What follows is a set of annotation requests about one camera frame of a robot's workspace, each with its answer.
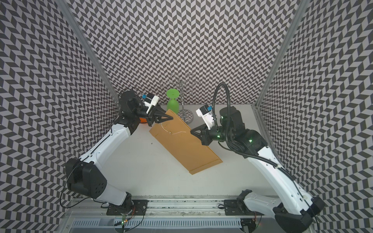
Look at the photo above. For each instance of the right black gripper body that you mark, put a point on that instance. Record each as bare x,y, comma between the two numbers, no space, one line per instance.
218,133

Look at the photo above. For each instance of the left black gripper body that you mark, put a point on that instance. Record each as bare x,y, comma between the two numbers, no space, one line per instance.
150,117

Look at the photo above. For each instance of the brown kraft file bag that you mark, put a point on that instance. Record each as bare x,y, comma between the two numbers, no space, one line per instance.
174,135

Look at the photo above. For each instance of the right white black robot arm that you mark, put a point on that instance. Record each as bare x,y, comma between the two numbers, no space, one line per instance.
294,209

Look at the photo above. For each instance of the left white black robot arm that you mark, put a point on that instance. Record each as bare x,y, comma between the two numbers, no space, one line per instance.
84,174

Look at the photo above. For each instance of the orange plastic bowl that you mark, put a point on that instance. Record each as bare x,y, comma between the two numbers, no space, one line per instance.
143,120

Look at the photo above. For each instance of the green plastic wine glass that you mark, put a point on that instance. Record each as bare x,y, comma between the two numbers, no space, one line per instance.
173,104

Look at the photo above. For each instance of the chrome cup holder stand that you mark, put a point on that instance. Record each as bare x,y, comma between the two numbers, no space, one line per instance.
185,114

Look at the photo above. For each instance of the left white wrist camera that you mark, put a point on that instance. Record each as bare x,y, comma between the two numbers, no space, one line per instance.
150,100

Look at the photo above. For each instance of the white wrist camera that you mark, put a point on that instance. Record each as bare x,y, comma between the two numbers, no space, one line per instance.
205,112
150,100

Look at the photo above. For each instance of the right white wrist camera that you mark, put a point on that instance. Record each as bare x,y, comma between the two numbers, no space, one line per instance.
205,112

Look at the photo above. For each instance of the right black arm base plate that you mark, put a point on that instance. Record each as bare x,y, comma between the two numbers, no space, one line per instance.
233,207

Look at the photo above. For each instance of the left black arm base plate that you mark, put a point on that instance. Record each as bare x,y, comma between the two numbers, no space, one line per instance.
133,207

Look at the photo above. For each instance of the aluminium front rail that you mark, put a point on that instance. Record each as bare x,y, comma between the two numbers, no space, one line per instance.
187,206

